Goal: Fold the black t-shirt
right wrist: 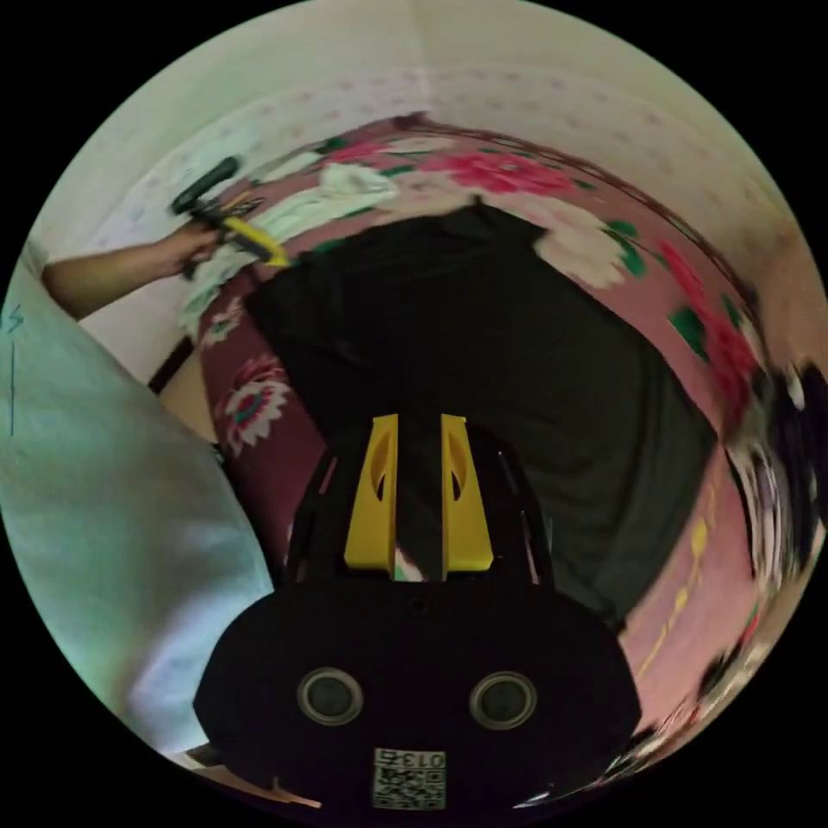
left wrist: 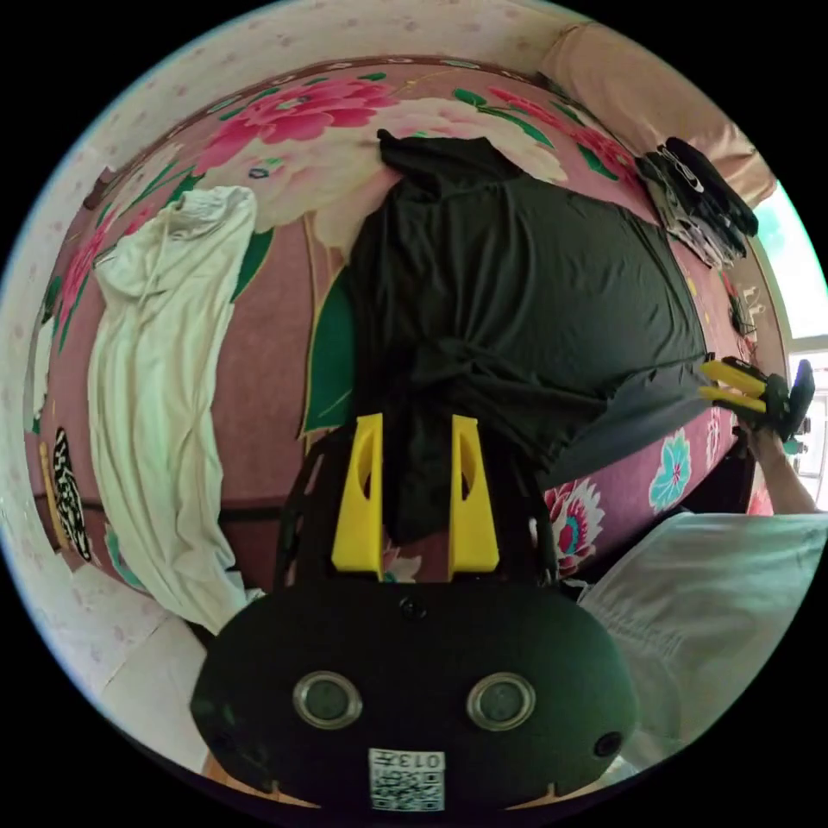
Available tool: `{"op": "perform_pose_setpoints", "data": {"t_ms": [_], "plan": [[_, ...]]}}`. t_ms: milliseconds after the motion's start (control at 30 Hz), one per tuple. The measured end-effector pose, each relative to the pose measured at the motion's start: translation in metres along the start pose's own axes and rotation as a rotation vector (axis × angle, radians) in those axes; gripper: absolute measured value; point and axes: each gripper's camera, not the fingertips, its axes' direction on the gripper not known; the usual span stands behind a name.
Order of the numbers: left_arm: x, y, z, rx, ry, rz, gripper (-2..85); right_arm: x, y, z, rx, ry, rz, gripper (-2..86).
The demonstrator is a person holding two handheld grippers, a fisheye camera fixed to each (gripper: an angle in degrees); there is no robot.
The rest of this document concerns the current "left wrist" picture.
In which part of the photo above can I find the white hooded sweater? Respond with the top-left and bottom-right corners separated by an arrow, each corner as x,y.
87,185 -> 261,637

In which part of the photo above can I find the peach curtain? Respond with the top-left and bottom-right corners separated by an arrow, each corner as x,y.
542,21 -> 779,210

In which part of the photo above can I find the bed with floral sheet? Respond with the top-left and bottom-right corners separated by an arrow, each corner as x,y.
25,54 -> 787,599

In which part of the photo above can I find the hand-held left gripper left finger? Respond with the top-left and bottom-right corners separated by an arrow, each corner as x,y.
330,414 -> 385,580

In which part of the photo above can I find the black and white patterned cloth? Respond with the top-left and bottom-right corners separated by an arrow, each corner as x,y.
51,426 -> 93,562

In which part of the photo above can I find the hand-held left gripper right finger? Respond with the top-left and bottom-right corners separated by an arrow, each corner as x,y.
448,414 -> 500,580

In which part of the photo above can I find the window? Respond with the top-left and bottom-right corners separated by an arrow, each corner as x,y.
752,180 -> 828,492

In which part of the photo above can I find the pile of clothes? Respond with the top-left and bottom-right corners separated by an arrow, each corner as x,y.
636,136 -> 760,269

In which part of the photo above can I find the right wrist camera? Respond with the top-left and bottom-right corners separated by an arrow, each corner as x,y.
787,359 -> 819,444

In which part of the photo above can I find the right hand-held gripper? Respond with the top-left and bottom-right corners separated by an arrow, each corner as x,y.
698,356 -> 795,433

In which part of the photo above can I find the person's right forearm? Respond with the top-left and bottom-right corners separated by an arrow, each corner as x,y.
750,446 -> 824,517

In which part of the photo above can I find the black t-shirt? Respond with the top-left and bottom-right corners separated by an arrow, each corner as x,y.
344,129 -> 712,546

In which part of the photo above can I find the person's right hand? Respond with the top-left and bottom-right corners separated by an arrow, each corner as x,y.
737,416 -> 787,455

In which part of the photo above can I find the person's body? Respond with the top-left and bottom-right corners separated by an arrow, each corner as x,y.
574,509 -> 828,772

